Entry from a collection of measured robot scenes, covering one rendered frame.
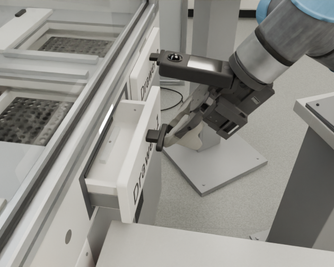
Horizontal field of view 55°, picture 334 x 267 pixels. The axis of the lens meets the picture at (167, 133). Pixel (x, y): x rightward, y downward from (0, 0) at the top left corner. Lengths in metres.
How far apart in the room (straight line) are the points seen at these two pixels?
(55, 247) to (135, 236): 0.20
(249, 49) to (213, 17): 0.95
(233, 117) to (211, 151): 1.33
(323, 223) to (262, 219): 0.53
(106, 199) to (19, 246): 0.21
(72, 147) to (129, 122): 0.29
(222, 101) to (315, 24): 0.17
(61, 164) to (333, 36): 0.40
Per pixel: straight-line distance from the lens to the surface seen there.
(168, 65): 0.50
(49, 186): 0.45
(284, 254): 0.67
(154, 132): 0.62
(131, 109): 0.74
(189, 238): 0.65
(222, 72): 0.50
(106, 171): 0.66
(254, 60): 0.48
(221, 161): 1.81
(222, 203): 1.67
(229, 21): 1.50
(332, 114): 0.99
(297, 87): 2.63
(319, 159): 1.09
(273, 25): 0.47
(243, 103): 0.54
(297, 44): 0.47
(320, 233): 1.21
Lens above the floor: 1.31
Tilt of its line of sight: 41 degrees down
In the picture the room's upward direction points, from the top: straight up
